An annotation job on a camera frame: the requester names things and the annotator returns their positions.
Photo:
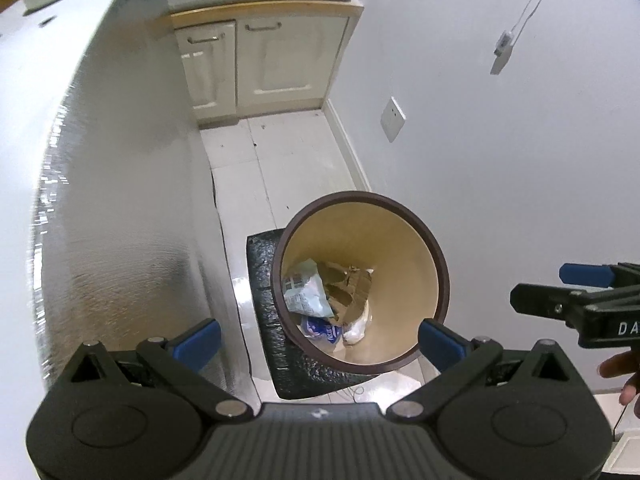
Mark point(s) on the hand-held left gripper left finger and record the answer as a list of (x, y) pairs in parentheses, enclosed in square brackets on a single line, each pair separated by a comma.
[(197, 345)]

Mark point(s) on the white plastic bag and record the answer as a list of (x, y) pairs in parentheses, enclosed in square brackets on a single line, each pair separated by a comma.
[(356, 330)]

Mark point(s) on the brown paper bag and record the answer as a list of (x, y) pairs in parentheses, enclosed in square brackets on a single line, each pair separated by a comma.
[(350, 287)]

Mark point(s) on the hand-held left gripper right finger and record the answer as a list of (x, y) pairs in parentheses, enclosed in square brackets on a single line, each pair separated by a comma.
[(440, 345)]

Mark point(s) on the tan bin with brown rim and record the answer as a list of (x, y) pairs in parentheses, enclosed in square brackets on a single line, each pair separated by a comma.
[(395, 260)]

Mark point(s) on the white wall switch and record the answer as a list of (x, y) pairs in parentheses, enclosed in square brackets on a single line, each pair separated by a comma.
[(392, 119)]

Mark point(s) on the black textured mat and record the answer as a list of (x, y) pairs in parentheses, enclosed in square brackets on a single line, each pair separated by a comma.
[(267, 310)]

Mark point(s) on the white heart-print tablecloth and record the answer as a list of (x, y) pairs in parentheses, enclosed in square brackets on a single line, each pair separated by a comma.
[(125, 160)]

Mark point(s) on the cream floor cabinet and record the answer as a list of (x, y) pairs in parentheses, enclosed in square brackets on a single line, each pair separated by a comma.
[(280, 60)]

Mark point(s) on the teal snack wrapper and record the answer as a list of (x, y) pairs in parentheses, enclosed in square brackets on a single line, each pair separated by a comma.
[(307, 290)]

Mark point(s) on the person's right hand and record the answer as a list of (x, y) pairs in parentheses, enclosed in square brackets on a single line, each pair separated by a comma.
[(631, 367)]

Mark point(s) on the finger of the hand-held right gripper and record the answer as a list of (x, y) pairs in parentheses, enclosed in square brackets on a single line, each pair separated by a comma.
[(582, 274), (545, 300)]

